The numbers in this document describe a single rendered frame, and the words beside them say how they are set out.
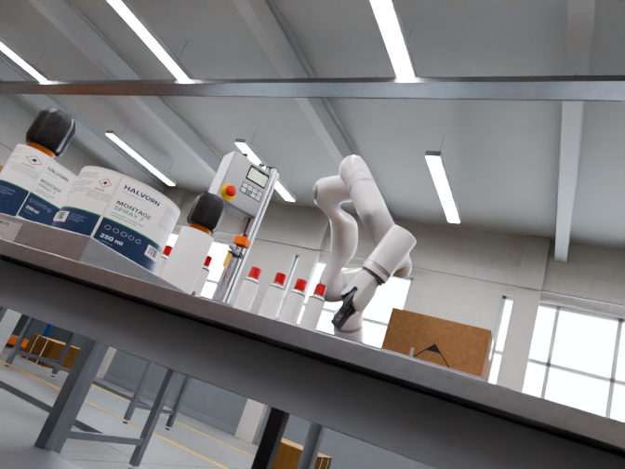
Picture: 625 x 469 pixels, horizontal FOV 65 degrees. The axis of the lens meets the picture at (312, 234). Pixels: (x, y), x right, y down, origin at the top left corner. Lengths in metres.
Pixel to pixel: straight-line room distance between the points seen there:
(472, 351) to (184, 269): 0.84
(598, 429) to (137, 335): 0.48
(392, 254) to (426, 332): 0.29
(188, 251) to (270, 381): 0.76
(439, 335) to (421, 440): 1.05
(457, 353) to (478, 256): 5.66
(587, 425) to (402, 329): 1.13
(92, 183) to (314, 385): 0.60
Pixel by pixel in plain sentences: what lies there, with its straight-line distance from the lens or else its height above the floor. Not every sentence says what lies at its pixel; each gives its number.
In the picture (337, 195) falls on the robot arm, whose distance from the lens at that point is 1.74.
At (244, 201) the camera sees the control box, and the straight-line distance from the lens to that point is 1.74.
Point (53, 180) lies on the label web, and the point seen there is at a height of 1.03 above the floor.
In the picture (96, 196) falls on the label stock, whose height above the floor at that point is 0.97.
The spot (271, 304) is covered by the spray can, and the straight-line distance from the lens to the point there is 1.44.
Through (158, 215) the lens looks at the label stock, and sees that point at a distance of 0.96.
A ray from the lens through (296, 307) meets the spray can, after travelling 1.42.
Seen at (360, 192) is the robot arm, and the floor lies 1.40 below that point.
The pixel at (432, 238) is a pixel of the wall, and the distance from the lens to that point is 7.35.
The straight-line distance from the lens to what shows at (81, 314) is 0.70.
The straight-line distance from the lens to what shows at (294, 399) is 0.53.
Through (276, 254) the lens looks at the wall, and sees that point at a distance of 8.13.
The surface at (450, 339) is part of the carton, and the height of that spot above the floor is 1.06.
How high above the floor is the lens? 0.76
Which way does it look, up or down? 18 degrees up
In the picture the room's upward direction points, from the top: 20 degrees clockwise
